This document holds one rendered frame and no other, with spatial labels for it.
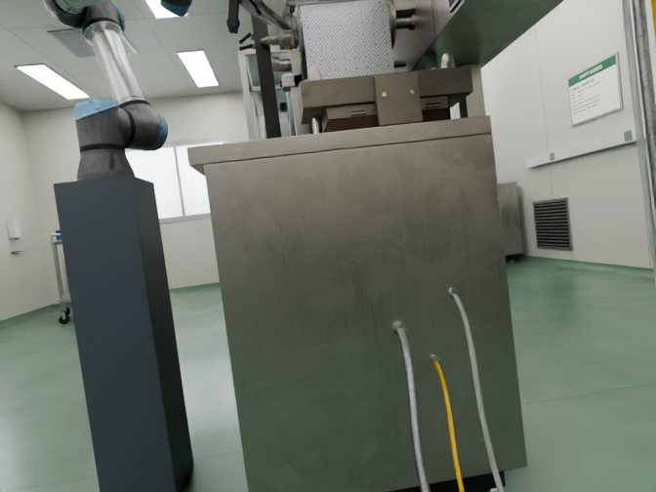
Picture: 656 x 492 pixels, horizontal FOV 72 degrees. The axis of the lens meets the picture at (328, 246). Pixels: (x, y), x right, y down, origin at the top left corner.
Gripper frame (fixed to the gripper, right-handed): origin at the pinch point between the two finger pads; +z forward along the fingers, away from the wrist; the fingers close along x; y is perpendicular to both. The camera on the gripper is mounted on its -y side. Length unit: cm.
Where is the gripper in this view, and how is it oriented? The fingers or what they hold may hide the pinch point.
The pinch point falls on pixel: (284, 27)
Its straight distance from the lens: 138.1
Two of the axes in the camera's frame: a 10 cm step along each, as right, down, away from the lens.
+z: 8.4, 5.4, 1.0
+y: 5.4, -8.4, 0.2
